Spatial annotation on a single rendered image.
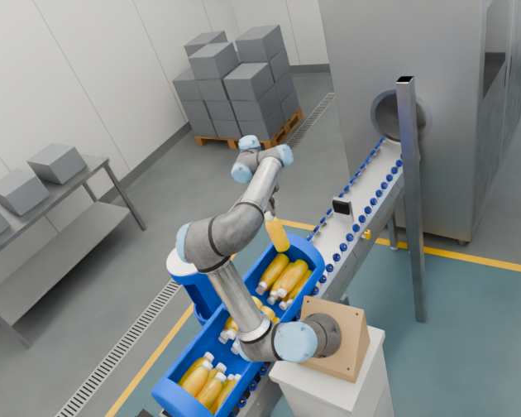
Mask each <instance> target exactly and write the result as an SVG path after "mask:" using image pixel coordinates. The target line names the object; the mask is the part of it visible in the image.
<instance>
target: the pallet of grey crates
mask: <svg viewBox="0 0 521 417"><path fill-rule="evenodd" d="M235 42H236V46H237V50H238V51H235V48H234V45H233V43H232V42H228V40H227V36H226V33H225V31H214V32H207V33H201V34H200V35H198V36H196V37H195V38H194V39H192V40H191V41H190V42H188V43H187V44H186V45H184V48H185V51H186V53H187V56H188V60H189V63H190V66H191V67H189V68H188V69H187V70H185V72H183V73H182V74H180V75H179V76H178V77H177V78H175V79H174V80H172V82H173V85H174V87H175V90H176V92H177V94H178V96H179V99H180V102H181V103H182V106H183V108H184V111H185V113H186V116H187V118H188V119H189V123H190V125H191V127H192V129H193V131H194V135H195V139H196V142H197V143H198V145H199V146H205V145H206V144H207V143H208V142H209V141H210V140H211V139H215V140H227V142H228V144H229V146H230V149H237V148H238V147H239V145H238V142H239V141H240V140H241V139H242V138H243V137H246V136H255V137H257V139H258V142H261V143H264V146H265V149H266V150H267V149H270V148H273V147H276V146H279V145H280V143H281V142H282V141H283V140H284V139H285V138H286V137H287V136H288V135H289V133H290V132H291V131H292V130H293V129H294V127H295V126H296V125H297V124H298V123H299V121H300V120H301V119H302V118H303V114H302V109H301V108H300V107H299V101H298V97H297V94H296V90H295V88H294V82H293V78H292V74H291V71H290V65H289V59H288V56H287V51H286V48H285V47H284V40H283V37H282V33H281V29H280V24H277V25H269V26H255V27H252V28H251V29H250V30H248V31H247V32H245V33H244V34H243V35H241V36H240V37H238V38H237V39H236V40H235Z"/></svg>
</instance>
